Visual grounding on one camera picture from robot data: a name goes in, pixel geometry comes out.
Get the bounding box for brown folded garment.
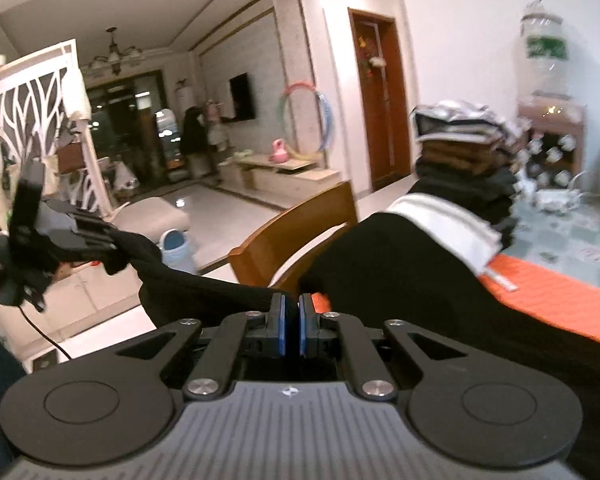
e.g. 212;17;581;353
420;137;518;171

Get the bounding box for colourful hula hoop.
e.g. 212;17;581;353
277;80;335;157

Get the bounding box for beige sofa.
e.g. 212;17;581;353
111;196;191;235

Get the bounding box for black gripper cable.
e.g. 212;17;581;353
20;304;73;360

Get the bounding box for black knit garment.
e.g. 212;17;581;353
102;212;600;478

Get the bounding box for white lattice room divider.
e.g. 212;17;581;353
0;39;118;226

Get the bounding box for white folded garment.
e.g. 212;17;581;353
387;194;503;277

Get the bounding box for brown wooden door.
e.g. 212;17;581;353
347;7;412;192

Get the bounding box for wooden chair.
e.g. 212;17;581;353
228;180;359;301

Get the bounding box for white fabric strip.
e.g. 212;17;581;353
485;267;518;292

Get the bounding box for chandelier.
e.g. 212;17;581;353
82;27;143;77

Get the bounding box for dark glass sliding door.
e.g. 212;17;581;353
85;70;163;181

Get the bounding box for striped folded sweater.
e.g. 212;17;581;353
411;100;523;148

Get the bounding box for dark folded garment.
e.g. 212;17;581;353
414;160;518;251

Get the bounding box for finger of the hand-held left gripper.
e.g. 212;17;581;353
70;246;123;276
75;212;118;246

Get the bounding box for orange patterned mat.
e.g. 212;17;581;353
310;254;600;351

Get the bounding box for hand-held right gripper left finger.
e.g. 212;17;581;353
115;294;287;402

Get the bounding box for wall television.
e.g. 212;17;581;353
229;73;257;122

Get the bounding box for blue trash bin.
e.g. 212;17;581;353
160;229;197;275

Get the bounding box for clear water bottle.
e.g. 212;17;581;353
519;0;570;98

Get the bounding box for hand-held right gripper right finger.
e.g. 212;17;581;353
299;294;468;402

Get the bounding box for cream TV cabinet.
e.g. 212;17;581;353
217;152;342;211

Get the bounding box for door hanging ornament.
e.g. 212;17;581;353
358;35;388;78

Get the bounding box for water dispenser cabinet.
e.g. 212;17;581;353
517;95;588;196

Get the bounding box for black hanging coat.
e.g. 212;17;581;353
180;105;211;161

